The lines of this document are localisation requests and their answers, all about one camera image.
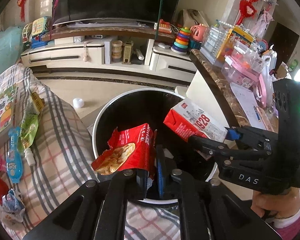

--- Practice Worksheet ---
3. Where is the red snack bag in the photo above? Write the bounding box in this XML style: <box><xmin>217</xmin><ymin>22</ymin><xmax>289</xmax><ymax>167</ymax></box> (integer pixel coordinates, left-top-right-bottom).
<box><xmin>91</xmin><ymin>123</ymin><xmax>155</xmax><ymax>179</ymax></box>

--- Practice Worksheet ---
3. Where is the red white 1928 carton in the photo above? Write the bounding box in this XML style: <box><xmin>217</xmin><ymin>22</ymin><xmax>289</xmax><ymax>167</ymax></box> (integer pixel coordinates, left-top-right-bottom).
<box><xmin>164</xmin><ymin>98</ymin><xmax>227</xmax><ymax>142</ymax></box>

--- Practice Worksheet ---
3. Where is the blue toothbrush blister pack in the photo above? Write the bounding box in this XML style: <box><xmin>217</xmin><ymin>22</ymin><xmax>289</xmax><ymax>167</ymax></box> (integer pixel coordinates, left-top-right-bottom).
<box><xmin>6</xmin><ymin>126</ymin><xmax>23</xmax><ymax>184</ymax></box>

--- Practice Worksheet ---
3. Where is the blue white wrapper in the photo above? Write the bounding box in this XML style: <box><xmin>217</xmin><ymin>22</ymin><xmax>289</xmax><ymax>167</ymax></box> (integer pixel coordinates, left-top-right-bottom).
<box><xmin>0</xmin><ymin>189</ymin><xmax>25</xmax><ymax>225</ymax></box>

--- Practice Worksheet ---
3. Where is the white rim trash bin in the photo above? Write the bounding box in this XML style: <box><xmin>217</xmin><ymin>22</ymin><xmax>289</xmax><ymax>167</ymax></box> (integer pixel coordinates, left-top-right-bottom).
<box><xmin>92</xmin><ymin>89</ymin><xmax>209</xmax><ymax>205</ymax></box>

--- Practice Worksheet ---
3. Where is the right hand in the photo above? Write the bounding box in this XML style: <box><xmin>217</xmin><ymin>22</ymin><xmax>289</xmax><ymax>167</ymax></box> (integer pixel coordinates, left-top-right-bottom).
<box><xmin>251</xmin><ymin>187</ymin><xmax>300</xmax><ymax>219</ymax></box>

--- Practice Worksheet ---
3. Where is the white paper sheet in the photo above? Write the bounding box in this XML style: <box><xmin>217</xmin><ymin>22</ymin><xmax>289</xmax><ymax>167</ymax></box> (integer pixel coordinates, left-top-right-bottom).
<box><xmin>230</xmin><ymin>82</ymin><xmax>266</xmax><ymax>129</ymax></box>

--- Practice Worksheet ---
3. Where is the marble side counter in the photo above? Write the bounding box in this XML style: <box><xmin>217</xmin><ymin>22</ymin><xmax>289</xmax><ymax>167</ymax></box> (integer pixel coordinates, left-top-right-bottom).
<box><xmin>189</xmin><ymin>48</ymin><xmax>278</xmax><ymax>133</ymax></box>

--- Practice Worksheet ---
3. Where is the pink plastic storage box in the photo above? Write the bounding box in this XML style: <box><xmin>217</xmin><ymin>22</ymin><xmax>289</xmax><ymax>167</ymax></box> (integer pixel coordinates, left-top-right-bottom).
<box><xmin>222</xmin><ymin>46</ymin><xmax>265</xmax><ymax>89</ymax></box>

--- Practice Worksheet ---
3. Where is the white bottle cap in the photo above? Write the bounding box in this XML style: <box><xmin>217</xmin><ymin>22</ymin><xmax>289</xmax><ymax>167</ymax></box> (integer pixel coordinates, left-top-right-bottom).
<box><xmin>72</xmin><ymin>98</ymin><xmax>85</xmax><ymax>109</ymax></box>

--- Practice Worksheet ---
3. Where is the green squeeze pouch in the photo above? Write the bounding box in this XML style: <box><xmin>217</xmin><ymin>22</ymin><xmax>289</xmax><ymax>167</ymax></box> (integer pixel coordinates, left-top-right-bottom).
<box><xmin>19</xmin><ymin>92</ymin><xmax>45</xmax><ymax>167</ymax></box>

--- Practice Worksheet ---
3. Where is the red heart decoration right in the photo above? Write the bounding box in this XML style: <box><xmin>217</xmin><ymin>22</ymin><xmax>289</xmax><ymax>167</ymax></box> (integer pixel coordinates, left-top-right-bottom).
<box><xmin>236</xmin><ymin>0</ymin><xmax>259</xmax><ymax>25</ymax></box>

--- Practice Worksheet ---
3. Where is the toy phone red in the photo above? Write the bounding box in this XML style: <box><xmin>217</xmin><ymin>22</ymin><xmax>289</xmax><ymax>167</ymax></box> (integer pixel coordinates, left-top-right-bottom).
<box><xmin>158</xmin><ymin>19</ymin><xmax>172</xmax><ymax>34</ymax></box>

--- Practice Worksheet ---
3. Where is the colourful children's book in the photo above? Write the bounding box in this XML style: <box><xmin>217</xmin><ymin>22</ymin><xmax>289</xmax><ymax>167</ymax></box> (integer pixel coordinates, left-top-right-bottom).
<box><xmin>0</xmin><ymin>83</ymin><xmax>19</xmax><ymax>147</ymax></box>

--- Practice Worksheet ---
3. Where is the toy cash register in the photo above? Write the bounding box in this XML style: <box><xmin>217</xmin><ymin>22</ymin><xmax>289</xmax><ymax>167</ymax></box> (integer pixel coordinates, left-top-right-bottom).
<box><xmin>22</xmin><ymin>16</ymin><xmax>52</xmax><ymax>48</ymax></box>

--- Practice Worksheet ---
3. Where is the teal covered appliance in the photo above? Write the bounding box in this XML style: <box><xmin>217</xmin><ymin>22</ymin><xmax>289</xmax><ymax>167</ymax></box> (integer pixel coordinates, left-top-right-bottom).
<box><xmin>0</xmin><ymin>27</ymin><xmax>23</xmax><ymax>74</ymax></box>

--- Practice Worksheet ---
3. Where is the red heart knot decoration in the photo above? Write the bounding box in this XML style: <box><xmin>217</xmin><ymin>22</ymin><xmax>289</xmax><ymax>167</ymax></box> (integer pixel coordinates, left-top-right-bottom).
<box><xmin>17</xmin><ymin>0</ymin><xmax>27</xmax><ymax>22</ymax></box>

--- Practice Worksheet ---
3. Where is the rainbow stacking ring toy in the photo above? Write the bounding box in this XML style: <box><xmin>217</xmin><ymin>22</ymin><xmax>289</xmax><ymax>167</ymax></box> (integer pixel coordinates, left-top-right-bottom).
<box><xmin>171</xmin><ymin>27</ymin><xmax>191</xmax><ymax>55</ymax></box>

